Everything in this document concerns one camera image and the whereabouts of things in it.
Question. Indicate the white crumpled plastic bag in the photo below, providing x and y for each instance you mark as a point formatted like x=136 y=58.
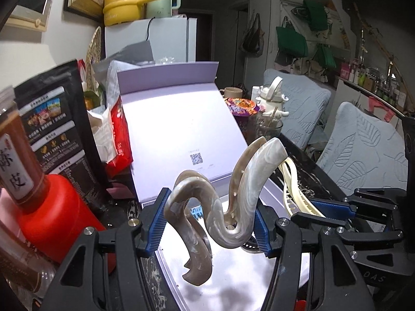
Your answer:
x=103 y=129

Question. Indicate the red snack bag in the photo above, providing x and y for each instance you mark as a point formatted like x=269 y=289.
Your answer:
x=120 y=149

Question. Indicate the red canister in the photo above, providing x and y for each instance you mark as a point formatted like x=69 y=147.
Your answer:
x=61 y=213

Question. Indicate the row of bottles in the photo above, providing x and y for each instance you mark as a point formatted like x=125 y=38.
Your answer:
x=373 y=81

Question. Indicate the glass cup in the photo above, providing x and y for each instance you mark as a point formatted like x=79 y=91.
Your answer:
x=262 y=129

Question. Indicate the clear jar brown contents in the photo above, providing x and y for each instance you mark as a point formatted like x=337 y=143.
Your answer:
x=19 y=265

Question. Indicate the leaf pattern covered chair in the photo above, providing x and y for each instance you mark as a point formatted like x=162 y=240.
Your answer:
x=360 y=149
x=301 y=103

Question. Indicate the black snack pouch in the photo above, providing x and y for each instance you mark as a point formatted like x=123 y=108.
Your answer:
x=58 y=110

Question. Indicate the lavender gift box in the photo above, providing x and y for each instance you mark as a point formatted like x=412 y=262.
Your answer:
x=175 y=120

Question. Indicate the pink cloth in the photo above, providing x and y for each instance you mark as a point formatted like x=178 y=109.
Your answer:
x=379 y=103

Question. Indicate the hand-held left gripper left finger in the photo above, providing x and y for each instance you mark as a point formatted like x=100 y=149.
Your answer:
x=155 y=226

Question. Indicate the white character kettle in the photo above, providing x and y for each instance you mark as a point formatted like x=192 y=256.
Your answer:
x=272 y=103

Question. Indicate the labelled brown jar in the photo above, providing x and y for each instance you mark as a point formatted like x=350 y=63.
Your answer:
x=19 y=155

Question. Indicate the cream hair claw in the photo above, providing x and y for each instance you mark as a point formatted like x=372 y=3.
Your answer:
x=288 y=184

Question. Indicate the bamboo pole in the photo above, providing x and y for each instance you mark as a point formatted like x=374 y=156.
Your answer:
x=379 y=39

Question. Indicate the green tote bag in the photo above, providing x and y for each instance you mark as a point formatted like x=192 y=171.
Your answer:
x=291 y=42
x=317 y=14
x=326 y=56

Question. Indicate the pale green electric kettle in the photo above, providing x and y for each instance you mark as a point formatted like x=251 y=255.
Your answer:
x=160 y=3

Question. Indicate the yellow cooking pot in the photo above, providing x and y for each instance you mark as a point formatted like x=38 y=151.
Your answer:
x=121 y=9

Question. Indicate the purple instant noodle cup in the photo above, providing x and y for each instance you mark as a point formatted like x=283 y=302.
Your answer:
x=241 y=107

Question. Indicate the white fridge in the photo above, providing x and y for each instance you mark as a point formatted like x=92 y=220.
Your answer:
x=168 y=39

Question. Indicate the beige mug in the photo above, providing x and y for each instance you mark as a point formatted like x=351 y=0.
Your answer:
x=230 y=92

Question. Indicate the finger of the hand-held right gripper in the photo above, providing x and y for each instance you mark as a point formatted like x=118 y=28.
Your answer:
x=317 y=222
x=327 y=208

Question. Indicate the pearl wavy hair claw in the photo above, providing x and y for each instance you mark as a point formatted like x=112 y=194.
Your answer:
x=220 y=213

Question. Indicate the woven round tray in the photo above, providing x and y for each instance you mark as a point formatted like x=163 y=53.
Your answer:
x=94 y=48

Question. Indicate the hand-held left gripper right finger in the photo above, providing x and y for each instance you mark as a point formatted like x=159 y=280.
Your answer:
x=264 y=233

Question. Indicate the dark hanging bag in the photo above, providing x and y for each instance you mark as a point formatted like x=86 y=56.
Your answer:
x=253 y=39

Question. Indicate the cream wall intercom panel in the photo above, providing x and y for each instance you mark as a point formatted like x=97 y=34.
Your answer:
x=29 y=3

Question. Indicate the small pink box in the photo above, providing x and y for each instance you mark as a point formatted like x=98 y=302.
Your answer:
x=121 y=191

